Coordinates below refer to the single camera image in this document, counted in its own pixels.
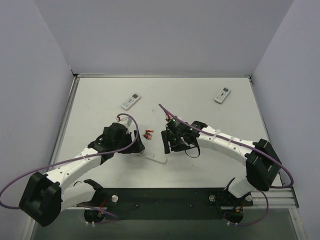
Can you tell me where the white remote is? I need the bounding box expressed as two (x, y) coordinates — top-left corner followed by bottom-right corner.
(121, 93), (141, 111)
(137, 150), (167, 165)
(214, 87), (231, 104)

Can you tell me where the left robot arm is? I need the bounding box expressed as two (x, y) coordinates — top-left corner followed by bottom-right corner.
(18, 117), (145, 227)

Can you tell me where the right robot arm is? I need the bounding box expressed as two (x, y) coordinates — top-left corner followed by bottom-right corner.
(161, 117), (281, 199)

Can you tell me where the red battery lower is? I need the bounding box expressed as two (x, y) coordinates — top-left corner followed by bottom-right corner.
(143, 133), (152, 140)

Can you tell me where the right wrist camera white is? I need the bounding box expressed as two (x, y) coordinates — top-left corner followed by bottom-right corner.
(165, 113), (182, 123)

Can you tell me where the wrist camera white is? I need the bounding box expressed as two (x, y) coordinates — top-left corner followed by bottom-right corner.
(118, 117), (133, 129)
(165, 113), (182, 123)

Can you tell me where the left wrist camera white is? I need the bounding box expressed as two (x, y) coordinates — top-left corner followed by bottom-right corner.
(118, 117), (133, 129)

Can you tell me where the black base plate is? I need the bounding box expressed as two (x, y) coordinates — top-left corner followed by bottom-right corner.
(87, 187), (242, 220)

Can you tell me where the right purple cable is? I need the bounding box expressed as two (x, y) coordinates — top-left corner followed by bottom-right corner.
(158, 103), (295, 227)

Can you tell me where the aluminium front rail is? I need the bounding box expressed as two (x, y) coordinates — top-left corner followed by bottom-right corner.
(244, 187), (300, 210)

